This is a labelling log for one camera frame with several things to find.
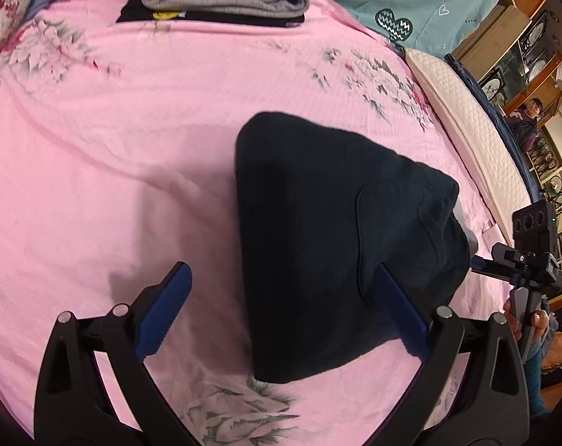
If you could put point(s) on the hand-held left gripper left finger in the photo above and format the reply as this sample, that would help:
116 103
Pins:
164 309

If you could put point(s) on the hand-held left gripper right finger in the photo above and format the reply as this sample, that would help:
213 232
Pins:
401 309

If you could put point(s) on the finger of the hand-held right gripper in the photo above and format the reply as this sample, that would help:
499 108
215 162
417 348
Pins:
485 265

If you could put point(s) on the navy pants with bear print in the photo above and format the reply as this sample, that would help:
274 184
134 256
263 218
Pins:
332 223

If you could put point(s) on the person's right forearm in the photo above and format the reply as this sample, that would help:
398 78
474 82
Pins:
539 381

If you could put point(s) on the person's right hand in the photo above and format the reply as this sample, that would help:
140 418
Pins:
542 321

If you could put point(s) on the cream quilted pillow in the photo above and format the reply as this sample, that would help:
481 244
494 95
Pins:
467 116

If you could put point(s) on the pink floral bedsheet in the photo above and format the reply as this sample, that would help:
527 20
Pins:
122 148

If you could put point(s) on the wooden display cabinet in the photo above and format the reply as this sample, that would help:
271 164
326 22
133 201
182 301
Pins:
541 55

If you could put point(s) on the folded black garment yellow print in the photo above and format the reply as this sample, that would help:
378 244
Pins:
206 16

